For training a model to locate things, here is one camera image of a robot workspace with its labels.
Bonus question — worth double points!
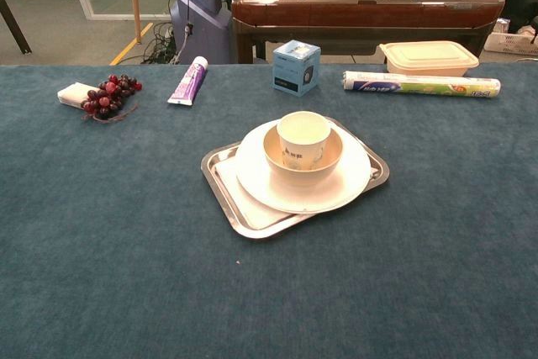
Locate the white printed paper cup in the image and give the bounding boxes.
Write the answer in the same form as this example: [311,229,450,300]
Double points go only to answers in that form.
[276,110,333,172]

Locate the silver metal tray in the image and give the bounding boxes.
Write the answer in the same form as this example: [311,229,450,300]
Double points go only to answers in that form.
[200,114,391,241]

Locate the beige round bowl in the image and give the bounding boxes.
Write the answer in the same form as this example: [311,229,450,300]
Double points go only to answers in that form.
[262,123,345,187]

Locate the white round plate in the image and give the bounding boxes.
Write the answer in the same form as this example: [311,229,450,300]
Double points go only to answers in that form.
[235,117,372,214]

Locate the light blue cardboard box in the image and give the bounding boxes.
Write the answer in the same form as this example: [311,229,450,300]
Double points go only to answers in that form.
[272,39,322,98]

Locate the purple white toothpaste tube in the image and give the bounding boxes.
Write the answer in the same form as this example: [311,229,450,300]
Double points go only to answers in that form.
[166,55,209,107]

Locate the purple machine base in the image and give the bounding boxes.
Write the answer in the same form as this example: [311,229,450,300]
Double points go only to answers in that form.
[169,0,233,66]

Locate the cling film roll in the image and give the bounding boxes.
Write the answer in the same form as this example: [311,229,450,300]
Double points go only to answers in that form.
[342,70,502,99]

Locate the blue table cloth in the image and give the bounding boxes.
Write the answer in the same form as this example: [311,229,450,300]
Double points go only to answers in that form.
[0,62,538,359]

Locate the brown mahjong table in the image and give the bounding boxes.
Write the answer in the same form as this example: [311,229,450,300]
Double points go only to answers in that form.
[230,0,506,65]

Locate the red grape bunch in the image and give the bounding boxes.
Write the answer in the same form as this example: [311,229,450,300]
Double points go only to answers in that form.
[81,74,144,124]

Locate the beige lidded food container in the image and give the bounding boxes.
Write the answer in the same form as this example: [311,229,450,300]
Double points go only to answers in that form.
[378,40,480,78]

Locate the white tissue pack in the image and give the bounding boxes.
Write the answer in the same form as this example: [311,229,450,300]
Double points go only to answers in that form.
[56,81,100,110]

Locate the white plastic basket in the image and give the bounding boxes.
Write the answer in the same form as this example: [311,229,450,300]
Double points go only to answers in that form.
[483,18,538,56]

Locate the black table leg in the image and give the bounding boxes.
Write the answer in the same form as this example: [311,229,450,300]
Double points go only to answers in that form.
[0,0,33,55]

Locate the black bag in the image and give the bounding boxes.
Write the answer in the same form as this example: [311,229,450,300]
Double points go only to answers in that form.
[502,0,538,34]

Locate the floor cables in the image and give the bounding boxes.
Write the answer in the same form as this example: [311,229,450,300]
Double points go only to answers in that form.
[142,21,186,66]

